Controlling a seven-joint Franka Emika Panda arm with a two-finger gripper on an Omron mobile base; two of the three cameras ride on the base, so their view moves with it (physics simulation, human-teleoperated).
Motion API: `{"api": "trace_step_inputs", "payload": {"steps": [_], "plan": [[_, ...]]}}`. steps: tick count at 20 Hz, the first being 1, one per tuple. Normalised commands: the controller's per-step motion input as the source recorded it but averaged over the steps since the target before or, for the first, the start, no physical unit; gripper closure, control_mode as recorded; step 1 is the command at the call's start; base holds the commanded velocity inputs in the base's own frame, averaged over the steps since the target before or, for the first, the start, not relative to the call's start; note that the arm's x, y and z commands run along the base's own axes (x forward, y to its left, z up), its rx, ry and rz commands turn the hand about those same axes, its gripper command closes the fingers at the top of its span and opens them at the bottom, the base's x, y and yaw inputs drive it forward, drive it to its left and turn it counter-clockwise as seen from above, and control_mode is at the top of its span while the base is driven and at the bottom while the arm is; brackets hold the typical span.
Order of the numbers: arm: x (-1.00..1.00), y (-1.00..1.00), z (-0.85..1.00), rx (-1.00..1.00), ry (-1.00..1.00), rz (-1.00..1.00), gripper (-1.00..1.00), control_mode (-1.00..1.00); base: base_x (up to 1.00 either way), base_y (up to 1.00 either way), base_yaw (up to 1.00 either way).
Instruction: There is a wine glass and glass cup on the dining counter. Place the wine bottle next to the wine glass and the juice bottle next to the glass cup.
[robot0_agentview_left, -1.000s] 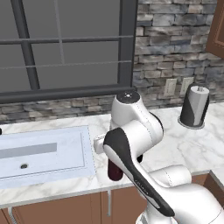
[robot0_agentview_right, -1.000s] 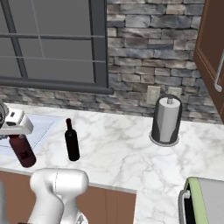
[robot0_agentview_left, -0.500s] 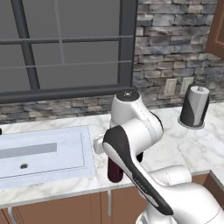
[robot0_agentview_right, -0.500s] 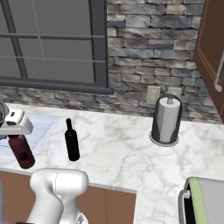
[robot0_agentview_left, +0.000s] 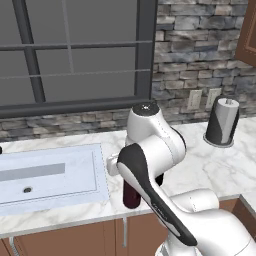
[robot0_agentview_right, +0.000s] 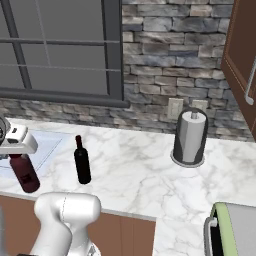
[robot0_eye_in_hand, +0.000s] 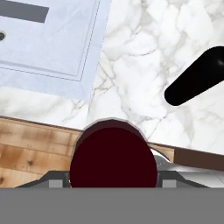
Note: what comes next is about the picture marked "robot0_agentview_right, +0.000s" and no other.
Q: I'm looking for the brown wall cupboard door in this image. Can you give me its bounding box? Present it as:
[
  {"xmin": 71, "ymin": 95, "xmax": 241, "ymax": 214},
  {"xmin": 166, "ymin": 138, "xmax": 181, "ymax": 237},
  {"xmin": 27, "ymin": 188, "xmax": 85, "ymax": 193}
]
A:
[{"xmin": 220, "ymin": 0, "xmax": 256, "ymax": 142}]

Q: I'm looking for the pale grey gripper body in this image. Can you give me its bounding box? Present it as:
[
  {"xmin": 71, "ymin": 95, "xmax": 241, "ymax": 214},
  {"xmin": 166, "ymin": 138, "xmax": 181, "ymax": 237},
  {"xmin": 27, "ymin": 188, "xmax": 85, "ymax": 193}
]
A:
[{"xmin": 0, "ymin": 132, "xmax": 39, "ymax": 156}]

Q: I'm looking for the white sink basin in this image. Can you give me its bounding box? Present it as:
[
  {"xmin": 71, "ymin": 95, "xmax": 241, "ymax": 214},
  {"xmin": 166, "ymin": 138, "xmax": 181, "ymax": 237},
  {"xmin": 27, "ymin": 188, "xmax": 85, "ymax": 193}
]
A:
[{"xmin": 0, "ymin": 129, "xmax": 73, "ymax": 180}]

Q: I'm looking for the silver cupboard door handle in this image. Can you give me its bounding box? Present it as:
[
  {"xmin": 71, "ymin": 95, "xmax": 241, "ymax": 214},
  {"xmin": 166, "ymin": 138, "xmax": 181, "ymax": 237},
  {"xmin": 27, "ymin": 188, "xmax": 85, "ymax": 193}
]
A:
[{"xmin": 244, "ymin": 55, "xmax": 256, "ymax": 106}]

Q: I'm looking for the red juice bottle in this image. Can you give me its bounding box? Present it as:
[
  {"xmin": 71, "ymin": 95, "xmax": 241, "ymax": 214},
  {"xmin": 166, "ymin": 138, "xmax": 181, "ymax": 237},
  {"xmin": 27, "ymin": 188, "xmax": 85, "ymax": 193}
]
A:
[{"xmin": 8, "ymin": 153, "xmax": 41, "ymax": 194}]

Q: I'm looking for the beige wall outlet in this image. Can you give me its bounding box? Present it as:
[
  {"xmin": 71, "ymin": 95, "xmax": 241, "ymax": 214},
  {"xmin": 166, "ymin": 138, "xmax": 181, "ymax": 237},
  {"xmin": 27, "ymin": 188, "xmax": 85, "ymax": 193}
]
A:
[
  {"xmin": 167, "ymin": 97, "xmax": 185, "ymax": 121},
  {"xmin": 191, "ymin": 98, "xmax": 209, "ymax": 115}
]

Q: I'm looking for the dark grey paper towel holder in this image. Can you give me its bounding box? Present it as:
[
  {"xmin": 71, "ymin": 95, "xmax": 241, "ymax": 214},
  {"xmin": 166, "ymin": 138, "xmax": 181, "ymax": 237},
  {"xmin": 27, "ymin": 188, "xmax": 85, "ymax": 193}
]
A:
[{"xmin": 170, "ymin": 106, "xmax": 210, "ymax": 169}]

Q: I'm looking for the brown base cupboard door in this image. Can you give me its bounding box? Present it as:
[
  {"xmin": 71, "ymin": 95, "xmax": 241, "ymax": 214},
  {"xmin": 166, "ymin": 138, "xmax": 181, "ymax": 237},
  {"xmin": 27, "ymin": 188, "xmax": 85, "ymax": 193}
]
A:
[
  {"xmin": 87, "ymin": 211, "xmax": 157, "ymax": 256},
  {"xmin": 0, "ymin": 194, "xmax": 45, "ymax": 256}
]

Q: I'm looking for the green and grey toaster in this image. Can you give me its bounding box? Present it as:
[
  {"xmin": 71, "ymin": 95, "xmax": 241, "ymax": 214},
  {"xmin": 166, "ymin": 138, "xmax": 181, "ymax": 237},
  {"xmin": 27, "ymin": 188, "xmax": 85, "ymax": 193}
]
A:
[{"xmin": 202, "ymin": 201, "xmax": 256, "ymax": 256}]

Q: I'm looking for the white paper towel roll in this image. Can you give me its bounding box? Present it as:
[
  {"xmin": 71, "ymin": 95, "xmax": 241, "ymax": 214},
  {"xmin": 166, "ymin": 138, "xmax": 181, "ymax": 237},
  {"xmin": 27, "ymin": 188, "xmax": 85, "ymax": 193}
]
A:
[{"xmin": 181, "ymin": 111, "xmax": 206, "ymax": 163}]

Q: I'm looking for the grey framed window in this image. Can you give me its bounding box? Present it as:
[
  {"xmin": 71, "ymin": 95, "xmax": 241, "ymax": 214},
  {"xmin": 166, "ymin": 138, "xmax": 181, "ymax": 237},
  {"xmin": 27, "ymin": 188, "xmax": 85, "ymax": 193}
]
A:
[{"xmin": 0, "ymin": 0, "xmax": 131, "ymax": 109}]

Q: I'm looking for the dark wine bottle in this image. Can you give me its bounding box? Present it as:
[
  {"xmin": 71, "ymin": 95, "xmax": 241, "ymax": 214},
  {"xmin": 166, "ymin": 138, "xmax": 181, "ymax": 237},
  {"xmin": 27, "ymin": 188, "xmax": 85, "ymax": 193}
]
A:
[{"xmin": 73, "ymin": 134, "xmax": 93, "ymax": 185}]

